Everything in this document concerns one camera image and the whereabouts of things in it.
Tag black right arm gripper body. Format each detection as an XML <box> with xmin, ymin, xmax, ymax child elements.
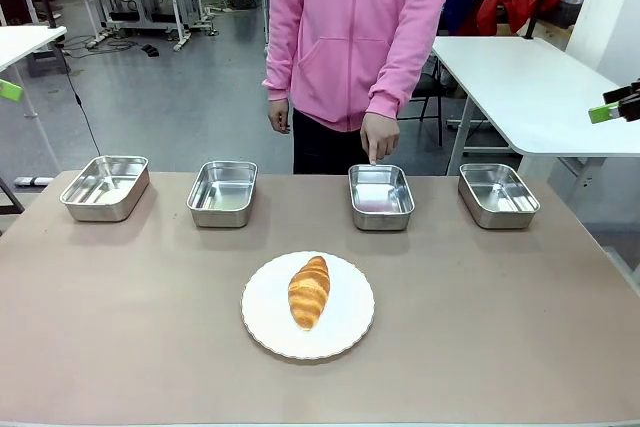
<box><xmin>618</xmin><ymin>93</ymin><xmax>640</xmax><ymax>123</ymax></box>

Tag person's left forearm pink sleeve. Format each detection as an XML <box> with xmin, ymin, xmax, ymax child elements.
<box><xmin>367</xmin><ymin>11</ymin><xmax>441</xmax><ymax>121</ymax></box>

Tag person's right forearm pink sleeve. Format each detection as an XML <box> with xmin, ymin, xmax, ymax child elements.
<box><xmin>261</xmin><ymin>6</ymin><xmax>301</xmax><ymax>103</ymax></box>

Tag rectangular stainless steel container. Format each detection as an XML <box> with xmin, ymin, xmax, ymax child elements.
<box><xmin>348</xmin><ymin>163</ymin><xmax>416</xmax><ymax>232</ymax></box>
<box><xmin>457</xmin><ymin>162</ymin><xmax>542</xmax><ymax>231</ymax></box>
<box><xmin>59</xmin><ymin>155</ymin><xmax>151</xmax><ymax>223</ymax></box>
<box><xmin>186</xmin><ymin>160</ymin><xmax>259</xmax><ymax>229</ymax></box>

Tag person's left hand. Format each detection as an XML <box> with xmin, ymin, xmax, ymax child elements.
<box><xmin>359</xmin><ymin>112</ymin><xmax>401</xmax><ymax>167</ymax></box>

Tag person's right hand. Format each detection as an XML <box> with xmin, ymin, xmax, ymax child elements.
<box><xmin>267</xmin><ymin>98</ymin><xmax>292</xmax><ymax>135</ymax></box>

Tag small white table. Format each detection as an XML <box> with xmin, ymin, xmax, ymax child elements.
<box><xmin>0</xmin><ymin>25</ymin><xmax>68</xmax><ymax>173</ymax></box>

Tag large white table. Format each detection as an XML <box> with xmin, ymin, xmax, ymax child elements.
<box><xmin>431</xmin><ymin>35</ymin><xmax>640</xmax><ymax>179</ymax></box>

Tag black folding chair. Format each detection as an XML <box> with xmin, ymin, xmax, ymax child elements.
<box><xmin>397</xmin><ymin>57</ymin><xmax>447</xmax><ymax>147</ymax></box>

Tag pink zip hoodie torso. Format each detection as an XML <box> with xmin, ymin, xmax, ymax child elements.
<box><xmin>261</xmin><ymin>0</ymin><xmax>462</xmax><ymax>134</ymax></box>

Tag black trousers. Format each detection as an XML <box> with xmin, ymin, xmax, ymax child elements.
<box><xmin>292</xmin><ymin>107</ymin><xmax>372</xmax><ymax>176</ymax></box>

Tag white scalloped plate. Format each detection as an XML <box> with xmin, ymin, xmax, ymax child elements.
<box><xmin>241</xmin><ymin>250</ymin><xmax>376</xmax><ymax>361</ymax></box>

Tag golden brown croissant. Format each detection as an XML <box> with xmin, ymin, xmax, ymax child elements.
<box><xmin>287</xmin><ymin>255</ymin><xmax>331</xmax><ymax>332</ymax></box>

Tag black floor cable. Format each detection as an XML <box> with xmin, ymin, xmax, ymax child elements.
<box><xmin>58</xmin><ymin>45</ymin><xmax>103</xmax><ymax>157</ymax></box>

